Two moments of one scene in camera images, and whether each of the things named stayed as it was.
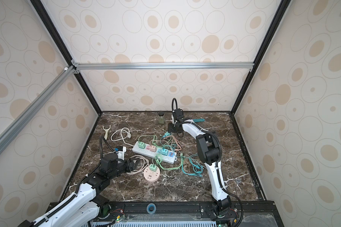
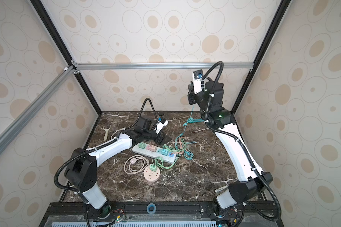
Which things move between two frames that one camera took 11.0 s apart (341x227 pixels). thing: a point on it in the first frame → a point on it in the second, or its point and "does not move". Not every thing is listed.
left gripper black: [130, 167] → [162, 142]
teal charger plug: [164, 152] does not move
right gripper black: [170, 127] → [191, 95]
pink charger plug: [153, 148] does not move
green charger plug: [153, 167] does not move
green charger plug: [141, 145] does not move
